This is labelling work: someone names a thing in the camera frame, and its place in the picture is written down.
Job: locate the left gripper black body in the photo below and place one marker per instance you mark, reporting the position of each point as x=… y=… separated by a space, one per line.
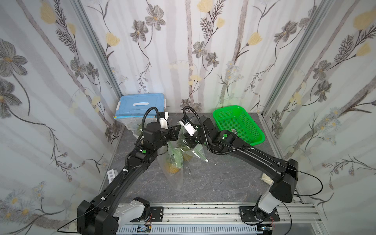
x=173 y=133

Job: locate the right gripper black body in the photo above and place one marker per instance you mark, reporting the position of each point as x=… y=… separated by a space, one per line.
x=189 y=138

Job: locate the zip-top bag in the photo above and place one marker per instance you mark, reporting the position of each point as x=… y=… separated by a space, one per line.
x=176 y=180
x=134 y=125
x=197 y=152

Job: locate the pineapple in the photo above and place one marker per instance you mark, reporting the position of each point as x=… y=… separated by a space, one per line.
x=174 y=160
x=186 y=152

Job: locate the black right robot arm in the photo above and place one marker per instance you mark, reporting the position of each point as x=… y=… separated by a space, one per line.
x=283 y=173

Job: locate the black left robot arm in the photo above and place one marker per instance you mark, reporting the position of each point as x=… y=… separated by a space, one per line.
x=103 y=216

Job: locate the zip-top bag by box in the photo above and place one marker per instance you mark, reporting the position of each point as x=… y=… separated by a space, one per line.
x=134 y=125

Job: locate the green plastic perforated basket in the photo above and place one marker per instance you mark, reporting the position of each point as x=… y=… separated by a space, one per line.
x=236 y=117

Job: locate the blue lid storage box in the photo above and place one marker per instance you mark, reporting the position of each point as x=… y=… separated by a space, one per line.
x=136 y=105

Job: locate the white power strip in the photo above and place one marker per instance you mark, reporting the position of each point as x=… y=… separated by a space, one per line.
x=112 y=174

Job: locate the beige cloth pad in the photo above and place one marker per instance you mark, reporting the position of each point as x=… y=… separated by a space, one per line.
x=267 y=179

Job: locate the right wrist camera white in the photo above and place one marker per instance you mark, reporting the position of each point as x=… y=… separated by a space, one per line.
x=190 y=128

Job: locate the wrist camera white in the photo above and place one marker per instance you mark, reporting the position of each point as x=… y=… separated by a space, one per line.
x=190 y=128
x=163 y=117

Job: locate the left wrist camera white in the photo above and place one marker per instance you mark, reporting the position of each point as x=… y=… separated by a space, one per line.
x=163 y=117

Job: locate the white perforated cable duct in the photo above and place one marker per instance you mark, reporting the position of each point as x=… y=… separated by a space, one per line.
x=229 y=229

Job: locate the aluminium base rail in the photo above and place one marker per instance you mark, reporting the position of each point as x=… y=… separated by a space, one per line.
x=231 y=213

